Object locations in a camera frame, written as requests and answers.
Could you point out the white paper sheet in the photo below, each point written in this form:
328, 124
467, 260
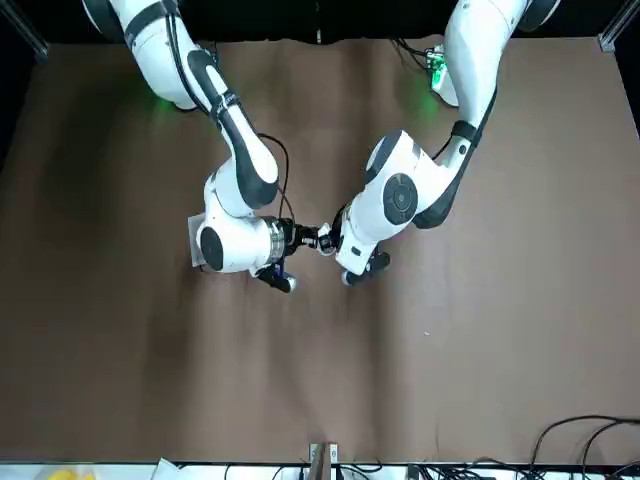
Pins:
165, 472

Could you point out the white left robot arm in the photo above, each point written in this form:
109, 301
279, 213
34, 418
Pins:
430, 170

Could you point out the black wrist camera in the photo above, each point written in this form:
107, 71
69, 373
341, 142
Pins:
277, 280
377, 262

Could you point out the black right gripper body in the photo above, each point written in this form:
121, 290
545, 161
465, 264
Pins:
292, 238

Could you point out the yellow plastic container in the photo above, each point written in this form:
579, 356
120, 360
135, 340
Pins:
70, 475

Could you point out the white ceramic crucible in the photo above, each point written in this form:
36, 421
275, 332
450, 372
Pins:
325, 231

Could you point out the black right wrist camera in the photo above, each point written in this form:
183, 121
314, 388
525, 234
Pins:
277, 280

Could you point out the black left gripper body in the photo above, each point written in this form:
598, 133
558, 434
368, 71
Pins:
341, 222

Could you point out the aluminium frame post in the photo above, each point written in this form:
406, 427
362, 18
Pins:
30, 42
320, 462
612, 32

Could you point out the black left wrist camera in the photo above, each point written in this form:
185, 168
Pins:
377, 262

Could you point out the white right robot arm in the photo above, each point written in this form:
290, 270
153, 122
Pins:
230, 245

